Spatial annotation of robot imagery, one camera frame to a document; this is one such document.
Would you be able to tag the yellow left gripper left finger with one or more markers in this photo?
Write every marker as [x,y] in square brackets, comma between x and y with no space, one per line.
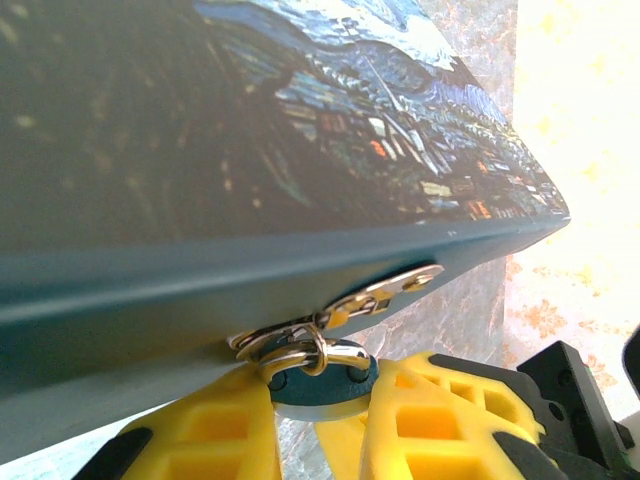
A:
[200,435]

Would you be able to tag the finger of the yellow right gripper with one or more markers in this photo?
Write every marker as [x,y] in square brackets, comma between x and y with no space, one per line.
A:
[480,400]

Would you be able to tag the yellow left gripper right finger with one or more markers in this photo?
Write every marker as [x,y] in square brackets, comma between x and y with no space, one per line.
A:
[425,450]

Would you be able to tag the starry night print box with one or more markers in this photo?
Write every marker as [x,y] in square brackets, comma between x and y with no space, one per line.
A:
[200,200]

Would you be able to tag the silver hasp latch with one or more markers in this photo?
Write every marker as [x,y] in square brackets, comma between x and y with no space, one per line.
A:
[380,295]

